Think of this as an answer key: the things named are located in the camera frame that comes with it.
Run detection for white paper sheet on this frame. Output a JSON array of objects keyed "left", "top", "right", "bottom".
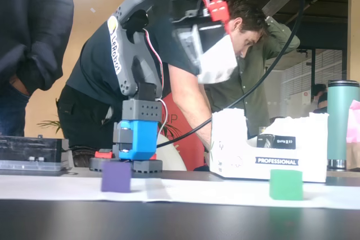
[{"left": 0, "top": 174, "right": 360, "bottom": 210}]

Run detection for grey robot base red clamps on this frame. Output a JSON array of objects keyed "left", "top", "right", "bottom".
[{"left": 89, "top": 148, "right": 164, "bottom": 174}]

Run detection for red banner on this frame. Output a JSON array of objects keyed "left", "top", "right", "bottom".
[{"left": 157, "top": 93, "right": 208, "bottom": 172}]

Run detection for person in dark jacket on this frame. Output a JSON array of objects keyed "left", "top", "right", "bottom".
[{"left": 0, "top": 0, "right": 75, "bottom": 137}]

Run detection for teal drinking bottle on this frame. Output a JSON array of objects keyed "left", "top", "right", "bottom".
[{"left": 327, "top": 80, "right": 360, "bottom": 170}]

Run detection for white torn cardboard box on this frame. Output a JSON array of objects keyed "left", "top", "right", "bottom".
[{"left": 209, "top": 109, "right": 330, "bottom": 184}]

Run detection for green potted plant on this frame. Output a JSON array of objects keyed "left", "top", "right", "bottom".
[{"left": 37, "top": 119, "right": 65, "bottom": 135}]

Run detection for person in green shirt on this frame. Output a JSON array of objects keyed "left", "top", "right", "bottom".
[{"left": 204, "top": 0, "right": 301, "bottom": 137}]

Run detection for seated background person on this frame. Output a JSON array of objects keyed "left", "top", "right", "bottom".
[{"left": 310, "top": 83, "right": 329, "bottom": 115}]

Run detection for purple cube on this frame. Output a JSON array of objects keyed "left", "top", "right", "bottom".
[{"left": 100, "top": 161, "right": 133, "bottom": 193}]

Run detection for black framed glass partition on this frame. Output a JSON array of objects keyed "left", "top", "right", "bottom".
[{"left": 269, "top": 44, "right": 347, "bottom": 120}]

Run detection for brown bag with pink paper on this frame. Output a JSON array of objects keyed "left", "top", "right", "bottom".
[{"left": 345, "top": 99, "right": 360, "bottom": 171}]

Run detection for white round chair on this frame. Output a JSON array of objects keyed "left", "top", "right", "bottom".
[{"left": 155, "top": 134, "right": 188, "bottom": 172}]

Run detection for green cube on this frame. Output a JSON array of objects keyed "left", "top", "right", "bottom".
[{"left": 268, "top": 169, "right": 304, "bottom": 201}]

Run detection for person in dark T-shirt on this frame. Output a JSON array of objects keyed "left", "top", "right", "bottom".
[{"left": 57, "top": 17, "right": 213, "bottom": 169}]

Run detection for black plastic case metal latches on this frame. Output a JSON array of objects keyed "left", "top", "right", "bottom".
[{"left": 0, "top": 135, "right": 70, "bottom": 172}]

